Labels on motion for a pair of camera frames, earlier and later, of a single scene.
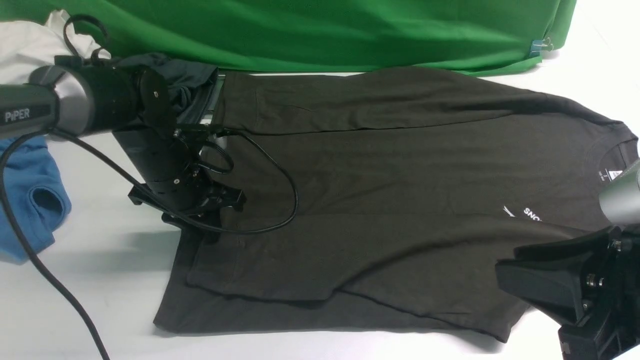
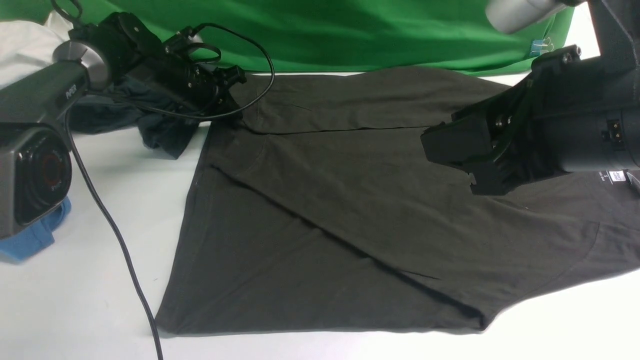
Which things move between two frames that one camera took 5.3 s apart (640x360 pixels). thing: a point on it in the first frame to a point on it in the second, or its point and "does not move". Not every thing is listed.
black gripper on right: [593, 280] to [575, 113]
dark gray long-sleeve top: [384, 195] does not move
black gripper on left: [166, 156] to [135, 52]
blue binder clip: [537, 45] does not move
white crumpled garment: [25, 45] does not move
